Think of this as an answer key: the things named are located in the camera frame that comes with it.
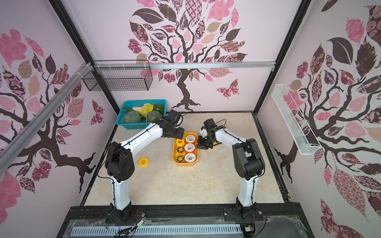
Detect black wire wall basket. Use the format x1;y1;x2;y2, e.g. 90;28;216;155
83;60;153;91

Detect green round melon left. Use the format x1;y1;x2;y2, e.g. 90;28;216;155
123;110;141;124

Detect teal plastic basket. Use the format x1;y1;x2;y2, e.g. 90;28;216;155
116;99;167;130

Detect black yellow tape roll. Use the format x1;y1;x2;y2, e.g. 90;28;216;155
177;147;185;154
176;155;185;163

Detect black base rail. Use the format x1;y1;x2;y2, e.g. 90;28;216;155
57;202;314;238

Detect yellow white cabbage toy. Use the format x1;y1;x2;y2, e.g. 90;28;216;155
132;103;154;116

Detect yellow plastic storage box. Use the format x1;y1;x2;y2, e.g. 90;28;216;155
172;132;198;166

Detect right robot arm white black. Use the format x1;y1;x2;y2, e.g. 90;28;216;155
197;119;266;216

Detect white wire wall shelf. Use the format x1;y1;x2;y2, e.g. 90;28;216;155
271;84;322;155

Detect green round melon right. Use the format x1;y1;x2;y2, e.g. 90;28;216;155
146;111;163;123

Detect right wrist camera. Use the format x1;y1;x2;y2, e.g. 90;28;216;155
200;127;208;138

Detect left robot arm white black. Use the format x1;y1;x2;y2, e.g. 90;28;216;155
105;110;185;222

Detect green round melon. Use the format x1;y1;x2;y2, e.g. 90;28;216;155
146;111;163;123
123;110;141;124

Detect dark green avocado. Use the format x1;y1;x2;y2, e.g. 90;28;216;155
152;103;165;116

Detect orange white tape roll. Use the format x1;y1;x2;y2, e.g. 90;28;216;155
186;134;197;144
184;143;196;153
185;153;197;163

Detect white cable duct strip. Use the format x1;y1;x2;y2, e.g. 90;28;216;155
68;224;243;238

